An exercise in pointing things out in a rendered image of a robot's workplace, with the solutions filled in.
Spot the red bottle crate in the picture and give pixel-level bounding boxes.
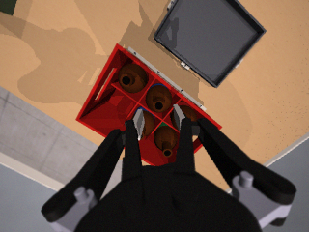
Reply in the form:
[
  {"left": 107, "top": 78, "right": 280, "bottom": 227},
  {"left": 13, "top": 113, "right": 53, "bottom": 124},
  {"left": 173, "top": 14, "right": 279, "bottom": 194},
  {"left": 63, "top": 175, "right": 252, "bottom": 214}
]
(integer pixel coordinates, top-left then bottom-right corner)
[{"left": 92, "top": 53, "right": 222, "bottom": 166}]

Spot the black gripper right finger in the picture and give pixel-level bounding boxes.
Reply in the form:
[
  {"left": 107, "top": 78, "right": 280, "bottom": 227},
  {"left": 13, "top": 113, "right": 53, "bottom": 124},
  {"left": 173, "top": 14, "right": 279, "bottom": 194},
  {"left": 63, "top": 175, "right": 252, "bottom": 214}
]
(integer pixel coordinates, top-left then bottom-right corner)
[{"left": 171, "top": 104, "right": 296, "bottom": 228}]

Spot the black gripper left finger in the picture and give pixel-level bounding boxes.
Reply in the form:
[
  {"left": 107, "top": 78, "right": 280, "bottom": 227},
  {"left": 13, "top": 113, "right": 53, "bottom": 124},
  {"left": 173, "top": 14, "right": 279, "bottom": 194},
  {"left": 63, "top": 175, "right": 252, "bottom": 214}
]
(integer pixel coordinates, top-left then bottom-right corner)
[{"left": 41, "top": 109, "right": 146, "bottom": 232}]

